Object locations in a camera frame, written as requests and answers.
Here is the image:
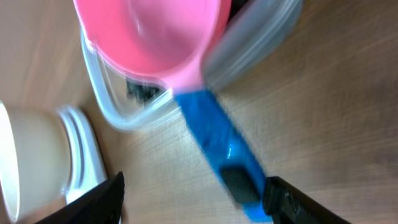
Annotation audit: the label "pink scoop blue handle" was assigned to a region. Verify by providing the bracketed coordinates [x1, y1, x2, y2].
[74, 0, 271, 222]

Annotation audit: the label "white bowl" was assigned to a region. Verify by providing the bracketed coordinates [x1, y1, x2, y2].
[1, 104, 72, 223]

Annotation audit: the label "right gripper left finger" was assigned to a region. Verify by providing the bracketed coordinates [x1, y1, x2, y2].
[37, 172, 125, 224]

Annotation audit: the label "black beans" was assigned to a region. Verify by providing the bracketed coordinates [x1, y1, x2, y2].
[126, 80, 162, 104]

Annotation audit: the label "white digital kitchen scale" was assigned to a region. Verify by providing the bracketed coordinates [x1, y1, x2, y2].
[58, 106, 113, 205]

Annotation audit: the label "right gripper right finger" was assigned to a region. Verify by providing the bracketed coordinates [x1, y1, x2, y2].
[262, 176, 349, 224]

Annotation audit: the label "clear plastic container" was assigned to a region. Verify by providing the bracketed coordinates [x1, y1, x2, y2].
[80, 0, 304, 131]

